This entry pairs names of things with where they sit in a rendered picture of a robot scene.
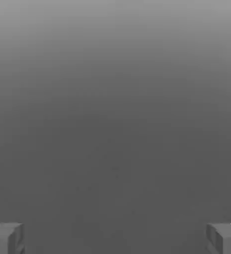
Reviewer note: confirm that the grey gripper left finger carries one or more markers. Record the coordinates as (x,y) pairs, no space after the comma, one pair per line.
(4,239)

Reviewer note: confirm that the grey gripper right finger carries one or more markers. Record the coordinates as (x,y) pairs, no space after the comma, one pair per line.
(226,239)

